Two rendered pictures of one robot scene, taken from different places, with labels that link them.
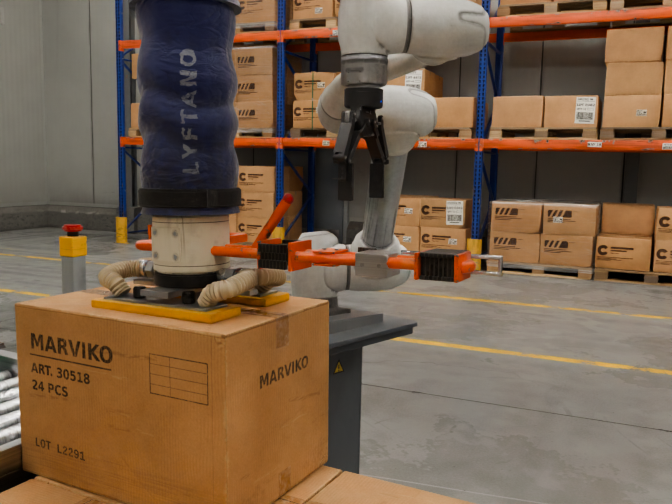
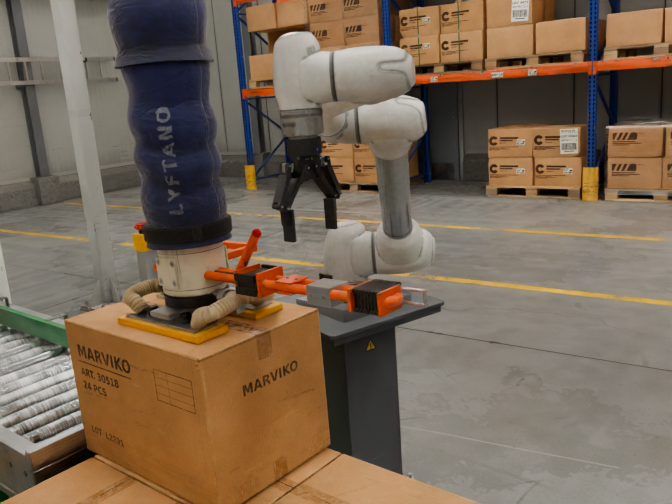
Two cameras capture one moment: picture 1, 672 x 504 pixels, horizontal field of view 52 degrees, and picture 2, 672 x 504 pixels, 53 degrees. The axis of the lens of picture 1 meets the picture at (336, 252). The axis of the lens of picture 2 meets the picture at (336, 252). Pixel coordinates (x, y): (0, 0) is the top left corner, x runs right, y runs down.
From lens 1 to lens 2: 0.48 m
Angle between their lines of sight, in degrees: 14
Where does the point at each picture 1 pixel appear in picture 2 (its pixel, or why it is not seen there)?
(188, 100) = (168, 151)
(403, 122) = (391, 131)
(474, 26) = (393, 74)
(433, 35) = (355, 87)
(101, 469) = (135, 455)
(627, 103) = not seen: outside the picture
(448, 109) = (558, 32)
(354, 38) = (284, 97)
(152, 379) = (157, 389)
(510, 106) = (626, 23)
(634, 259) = not seen: outside the picture
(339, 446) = (377, 414)
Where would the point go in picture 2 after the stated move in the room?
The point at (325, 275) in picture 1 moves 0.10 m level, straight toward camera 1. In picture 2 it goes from (352, 263) to (347, 271)
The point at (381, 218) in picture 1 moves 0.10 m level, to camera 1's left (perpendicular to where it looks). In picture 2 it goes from (393, 212) to (363, 213)
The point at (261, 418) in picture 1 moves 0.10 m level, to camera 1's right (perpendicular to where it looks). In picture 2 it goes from (248, 420) to (288, 421)
